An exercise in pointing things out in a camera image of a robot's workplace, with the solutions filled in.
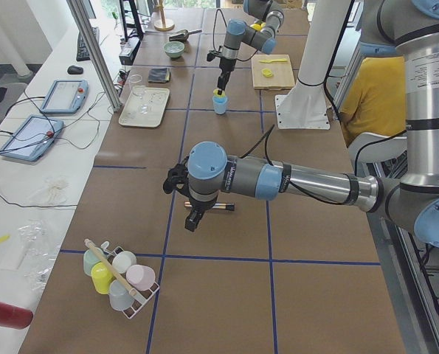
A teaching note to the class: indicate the cream bear tray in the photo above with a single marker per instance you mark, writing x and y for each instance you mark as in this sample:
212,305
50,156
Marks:
155,98

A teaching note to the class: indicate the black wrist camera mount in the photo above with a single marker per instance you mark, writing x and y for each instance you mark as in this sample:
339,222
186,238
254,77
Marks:
213,54

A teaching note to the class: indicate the grey folded cloth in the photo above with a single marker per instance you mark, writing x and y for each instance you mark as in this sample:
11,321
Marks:
159,75

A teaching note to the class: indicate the green cup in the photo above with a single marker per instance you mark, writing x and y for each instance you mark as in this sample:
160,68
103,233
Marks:
89,261

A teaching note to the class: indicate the clear wine glass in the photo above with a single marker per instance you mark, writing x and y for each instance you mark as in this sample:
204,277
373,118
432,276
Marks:
138,91

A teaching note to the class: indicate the clear plastic bag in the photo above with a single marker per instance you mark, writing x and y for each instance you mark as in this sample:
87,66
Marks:
41,248

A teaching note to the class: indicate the white chair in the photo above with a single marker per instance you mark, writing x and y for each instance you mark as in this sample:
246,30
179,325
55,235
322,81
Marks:
370,147

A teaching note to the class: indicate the steel muddler black tip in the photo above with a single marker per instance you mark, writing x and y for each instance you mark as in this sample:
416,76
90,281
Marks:
221,206

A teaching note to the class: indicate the steel ice scoop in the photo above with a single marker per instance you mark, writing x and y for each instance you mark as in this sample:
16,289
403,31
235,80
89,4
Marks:
183,35

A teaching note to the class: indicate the aluminium frame post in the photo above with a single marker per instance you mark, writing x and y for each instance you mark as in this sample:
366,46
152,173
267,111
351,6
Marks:
81,18

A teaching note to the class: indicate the yellow lemon slice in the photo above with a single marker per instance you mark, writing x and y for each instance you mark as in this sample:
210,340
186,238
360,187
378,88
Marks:
218,93

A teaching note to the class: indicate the black computer mouse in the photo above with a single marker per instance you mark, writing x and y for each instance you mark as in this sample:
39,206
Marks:
75,70

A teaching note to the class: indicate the light blue cup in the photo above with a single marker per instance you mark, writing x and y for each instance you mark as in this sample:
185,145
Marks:
220,104

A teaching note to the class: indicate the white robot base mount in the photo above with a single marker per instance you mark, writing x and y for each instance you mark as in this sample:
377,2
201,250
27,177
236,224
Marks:
330,60

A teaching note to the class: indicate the red bottle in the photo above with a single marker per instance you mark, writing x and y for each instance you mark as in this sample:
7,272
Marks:
14,317

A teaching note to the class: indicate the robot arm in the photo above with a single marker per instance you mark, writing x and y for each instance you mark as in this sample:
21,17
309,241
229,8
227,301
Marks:
408,30
238,32

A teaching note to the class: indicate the blue teach pendant far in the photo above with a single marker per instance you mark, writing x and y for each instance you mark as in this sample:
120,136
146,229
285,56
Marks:
65,97

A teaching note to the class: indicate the pink cup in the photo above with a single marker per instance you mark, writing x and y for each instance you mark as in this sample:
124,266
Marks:
141,277

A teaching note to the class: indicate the round wooden stand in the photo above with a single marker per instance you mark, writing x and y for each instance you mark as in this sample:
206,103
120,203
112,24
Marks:
163,24

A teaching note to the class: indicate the white cup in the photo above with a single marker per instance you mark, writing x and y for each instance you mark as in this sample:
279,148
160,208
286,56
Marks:
123,261

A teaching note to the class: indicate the yellow plastic knife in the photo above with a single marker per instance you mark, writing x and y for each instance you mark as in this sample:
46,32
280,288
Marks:
273,60

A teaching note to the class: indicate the lemon slices on board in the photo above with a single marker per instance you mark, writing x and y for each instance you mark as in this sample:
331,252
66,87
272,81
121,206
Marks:
266,72

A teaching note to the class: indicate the yellow cup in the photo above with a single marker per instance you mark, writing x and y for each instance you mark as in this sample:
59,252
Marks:
101,278

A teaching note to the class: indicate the blue teach pendant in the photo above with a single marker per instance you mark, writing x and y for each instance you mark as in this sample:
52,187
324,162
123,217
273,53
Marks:
65,97
32,139

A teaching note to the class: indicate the black keyboard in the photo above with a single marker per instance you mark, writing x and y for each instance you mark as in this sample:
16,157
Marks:
82,49

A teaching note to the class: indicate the white crumpled gloves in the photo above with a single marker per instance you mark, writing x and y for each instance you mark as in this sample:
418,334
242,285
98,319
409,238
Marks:
52,193

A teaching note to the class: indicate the wooden cutting board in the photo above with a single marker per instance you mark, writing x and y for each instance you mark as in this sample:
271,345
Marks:
283,74

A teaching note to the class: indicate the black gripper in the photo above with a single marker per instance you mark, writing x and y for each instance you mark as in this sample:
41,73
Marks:
226,65
197,206

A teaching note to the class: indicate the grey blue cup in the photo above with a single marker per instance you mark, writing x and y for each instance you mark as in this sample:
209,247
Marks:
119,297

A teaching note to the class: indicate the wooden rack handle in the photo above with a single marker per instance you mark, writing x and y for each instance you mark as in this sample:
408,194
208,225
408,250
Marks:
131,290

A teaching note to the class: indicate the white wire cup rack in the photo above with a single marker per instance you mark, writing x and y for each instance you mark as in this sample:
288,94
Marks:
142,297

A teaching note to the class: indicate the green bowl of ice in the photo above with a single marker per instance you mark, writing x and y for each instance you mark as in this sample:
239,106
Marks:
174,49

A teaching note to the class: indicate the person in yellow shirt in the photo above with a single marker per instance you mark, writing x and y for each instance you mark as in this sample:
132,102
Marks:
376,101

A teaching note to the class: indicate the blue teach pendant near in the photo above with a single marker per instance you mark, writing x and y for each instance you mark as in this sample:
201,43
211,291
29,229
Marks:
32,139

